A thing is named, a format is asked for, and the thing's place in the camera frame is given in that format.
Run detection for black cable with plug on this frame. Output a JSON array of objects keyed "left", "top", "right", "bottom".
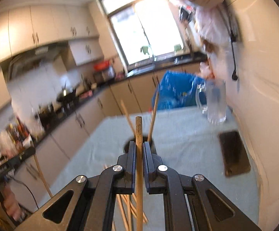
[{"left": 224, "top": 2, "right": 239, "bottom": 81}]

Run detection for range hood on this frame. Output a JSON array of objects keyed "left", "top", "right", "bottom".
[{"left": 7, "top": 44, "right": 69, "bottom": 82}]

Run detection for red basin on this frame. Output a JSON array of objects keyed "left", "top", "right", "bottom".
[{"left": 94, "top": 61, "right": 112, "bottom": 71}]

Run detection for blue plastic bag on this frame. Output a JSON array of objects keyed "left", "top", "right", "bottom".
[{"left": 151, "top": 70, "right": 211, "bottom": 111}]

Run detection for light blue table cloth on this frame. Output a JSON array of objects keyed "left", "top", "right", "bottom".
[{"left": 37, "top": 106, "right": 260, "bottom": 231}]

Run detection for steel sink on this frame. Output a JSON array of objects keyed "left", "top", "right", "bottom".
[{"left": 127, "top": 63, "right": 178, "bottom": 76}]

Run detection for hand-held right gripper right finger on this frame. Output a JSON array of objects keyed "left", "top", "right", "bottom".
[{"left": 143, "top": 141, "right": 261, "bottom": 231}]

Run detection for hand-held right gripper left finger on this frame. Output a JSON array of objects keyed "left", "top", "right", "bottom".
[{"left": 14, "top": 141, "right": 137, "bottom": 231}]

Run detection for rice cooker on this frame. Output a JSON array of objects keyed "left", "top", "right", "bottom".
[{"left": 94, "top": 67, "right": 116, "bottom": 82}]

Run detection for white wall cabinets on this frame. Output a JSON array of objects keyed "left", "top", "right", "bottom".
[{"left": 0, "top": 5, "right": 100, "bottom": 71}]

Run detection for clear hanging plastic bags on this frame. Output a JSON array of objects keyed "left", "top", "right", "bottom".
[{"left": 194, "top": 3, "right": 230, "bottom": 47}]

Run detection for beige base cabinets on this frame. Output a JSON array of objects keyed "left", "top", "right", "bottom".
[{"left": 8, "top": 63, "right": 202, "bottom": 212}]

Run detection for clear glass mug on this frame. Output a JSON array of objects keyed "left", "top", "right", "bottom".
[{"left": 195, "top": 80, "right": 227, "bottom": 126}]

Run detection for black kitchen countertop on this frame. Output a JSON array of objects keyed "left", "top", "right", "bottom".
[{"left": 31, "top": 55, "right": 208, "bottom": 147}]

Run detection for dark chopstick holder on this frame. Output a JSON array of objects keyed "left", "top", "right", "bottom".
[{"left": 123, "top": 135, "right": 158, "bottom": 156}]

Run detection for small white wall cabinet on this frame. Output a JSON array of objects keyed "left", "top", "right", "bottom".
[{"left": 68, "top": 38, "right": 105, "bottom": 66}]

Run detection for dark rectangular board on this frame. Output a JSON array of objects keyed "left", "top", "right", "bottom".
[{"left": 218, "top": 130, "right": 251, "bottom": 177}]

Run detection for person's left hand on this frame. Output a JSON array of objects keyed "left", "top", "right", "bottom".
[{"left": 3, "top": 185, "right": 25, "bottom": 222}]

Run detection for kitchen window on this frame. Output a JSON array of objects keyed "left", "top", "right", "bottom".
[{"left": 97, "top": 0, "right": 190, "bottom": 65}]

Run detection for steel faucet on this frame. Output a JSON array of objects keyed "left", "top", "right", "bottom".
[{"left": 149, "top": 44, "right": 158, "bottom": 69}]

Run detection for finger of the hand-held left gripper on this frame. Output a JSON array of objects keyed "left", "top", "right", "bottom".
[{"left": 0, "top": 147, "right": 36, "bottom": 177}]

